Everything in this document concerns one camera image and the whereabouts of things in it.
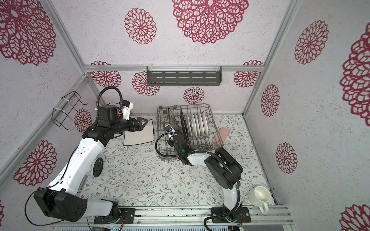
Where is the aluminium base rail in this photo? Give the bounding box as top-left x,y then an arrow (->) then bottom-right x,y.
51,205 -> 295,229

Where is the black wire wall basket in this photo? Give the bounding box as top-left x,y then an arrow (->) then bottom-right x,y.
51,91 -> 88,131

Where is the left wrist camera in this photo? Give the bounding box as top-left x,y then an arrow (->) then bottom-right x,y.
121,100 -> 134,120

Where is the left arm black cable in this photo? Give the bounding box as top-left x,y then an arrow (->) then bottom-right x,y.
96,86 -> 124,116

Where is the grey wire dish rack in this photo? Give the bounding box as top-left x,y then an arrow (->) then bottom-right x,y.
155,104 -> 224,158

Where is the grey wall shelf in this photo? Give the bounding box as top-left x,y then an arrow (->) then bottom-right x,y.
146,66 -> 222,87

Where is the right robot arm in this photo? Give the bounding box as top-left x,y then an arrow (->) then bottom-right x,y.
166,133 -> 243,225

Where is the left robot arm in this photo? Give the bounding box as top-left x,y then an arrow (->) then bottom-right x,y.
33,117 -> 149,223

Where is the pink sponge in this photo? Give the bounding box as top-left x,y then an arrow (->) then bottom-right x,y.
213,127 -> 230,147

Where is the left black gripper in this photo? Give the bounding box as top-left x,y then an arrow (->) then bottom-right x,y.
111,116 -> 148,135

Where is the white ceramic mug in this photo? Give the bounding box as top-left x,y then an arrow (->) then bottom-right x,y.
248,186 -> 271,215

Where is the white round plate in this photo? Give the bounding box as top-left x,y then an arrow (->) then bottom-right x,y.
190,114 -> 197,137
202,113 -> 209,136
196,114 -> 204,136
186,115 -> 192,137

